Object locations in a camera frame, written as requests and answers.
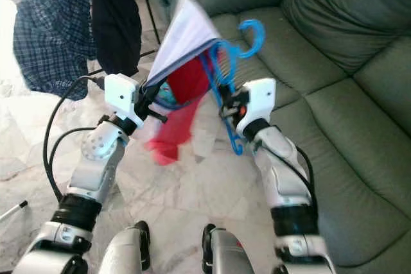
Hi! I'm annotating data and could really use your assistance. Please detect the red and white shirt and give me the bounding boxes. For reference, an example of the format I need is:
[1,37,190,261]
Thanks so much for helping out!
[143,0,232,166]

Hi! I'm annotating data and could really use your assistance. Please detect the blue plastic hanger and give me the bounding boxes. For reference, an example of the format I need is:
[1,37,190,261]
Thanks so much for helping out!
[199,19,267,156]

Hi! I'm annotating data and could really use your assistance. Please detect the dark navy garment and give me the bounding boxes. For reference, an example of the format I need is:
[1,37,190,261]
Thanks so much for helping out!
[87,0,141,77]

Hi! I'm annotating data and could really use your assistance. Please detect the green leather sofa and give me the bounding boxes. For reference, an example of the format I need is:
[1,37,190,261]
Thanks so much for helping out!
[141,0,411,274]

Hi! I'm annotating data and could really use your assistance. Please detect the blue plaid shirt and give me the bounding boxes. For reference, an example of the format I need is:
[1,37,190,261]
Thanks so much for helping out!
[13,0,97,100]

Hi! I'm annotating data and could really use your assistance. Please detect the robot left leg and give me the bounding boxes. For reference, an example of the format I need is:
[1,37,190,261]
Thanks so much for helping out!
[100,221,152,274]

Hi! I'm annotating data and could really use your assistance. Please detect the robot leg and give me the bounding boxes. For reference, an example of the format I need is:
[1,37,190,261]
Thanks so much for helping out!
[100,221,152,274]
[202,224,254,274]

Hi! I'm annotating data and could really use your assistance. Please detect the robot right leg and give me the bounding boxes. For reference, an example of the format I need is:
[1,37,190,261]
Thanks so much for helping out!
[202,224,254,274]

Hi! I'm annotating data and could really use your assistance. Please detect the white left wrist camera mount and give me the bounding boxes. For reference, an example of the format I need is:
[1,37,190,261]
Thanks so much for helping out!
[104,73,139,128]

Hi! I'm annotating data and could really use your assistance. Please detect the short black left arm cable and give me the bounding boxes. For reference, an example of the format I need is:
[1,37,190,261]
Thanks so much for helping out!
[48,126,100,178]

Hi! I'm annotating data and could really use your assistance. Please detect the short black arm cable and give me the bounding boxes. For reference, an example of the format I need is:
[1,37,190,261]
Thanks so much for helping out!
[270,142,317,214]
[48,126,100,178]

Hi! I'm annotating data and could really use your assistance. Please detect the short black right arm cable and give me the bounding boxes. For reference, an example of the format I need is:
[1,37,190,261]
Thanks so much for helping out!
[270,142,317,214]

